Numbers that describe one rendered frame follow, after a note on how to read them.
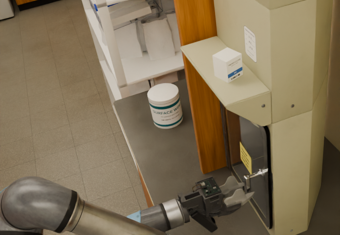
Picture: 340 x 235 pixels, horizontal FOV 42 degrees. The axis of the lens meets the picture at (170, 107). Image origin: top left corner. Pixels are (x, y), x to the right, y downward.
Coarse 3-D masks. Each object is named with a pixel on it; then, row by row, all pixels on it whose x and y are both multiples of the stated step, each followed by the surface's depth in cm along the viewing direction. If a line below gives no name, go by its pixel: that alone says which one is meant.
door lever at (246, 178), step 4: (256, 172) 125; (260, 172) 125; (244, 176) 124; (248, 176) 124; (252, 176) 125; (256, 176) 125; (260, 176) 126; (244, 180) 124; (248, 180) 125; (244, 184) 126; (248, 184) 125; (244, 188) 128; (248, 188) 126
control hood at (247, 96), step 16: (192, 48) 125; (208, 48) 123; (224, 48) 122; (192, 64) 119; (208, 64) 117; (208, 80) 111; (240, 80) 109; (256, 80) 108; (224, 96) 104; (240, 96) 103; (256, 96) 103; (240, 112) 104; (256, 112) 106
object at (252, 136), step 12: (228, 120) 140; (240, 120) 128; (228, 132) 145; (240, 132) 132; (252, 132) 121; (264, 132) 113; (228, 144) 149; (252, 144) 124; (264, 144) 115; (240, 156) 140; (252, 156) 128; (264, 156) 118; (240, 168) 144; (252, 168) 131; (264, 168) 121; (240, 180) 148; (252, 180) 135; (264, 180) 124; (264, 192) 128; (252, 204) 143; (264, 204) 131; (264, 216) 135
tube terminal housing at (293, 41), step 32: (224, 0) 114; (256, 0) 97; (320, 0) 97; (224, 32) 122; (256, 32) 101; (288, 32) 96; (320, 32) 104; (256, 64) 107; (288, 64) 101; (320, 64) 111; (288, 96) 106; (320, 96) 119; (288, 128) 112; (320, 128) 129; (288, 160) 118; (320, 160) 140; (288, 192) 126; (288, 224) 134
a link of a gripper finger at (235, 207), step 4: (236, 204) 124; (240, 204) 124; (224, 208) 123; (228, 208) 123; (232, 208) 123; (236, 208) 124; (220, 212) 123; (224, 212) 122; (228, 212) 123; (232, 212) 123
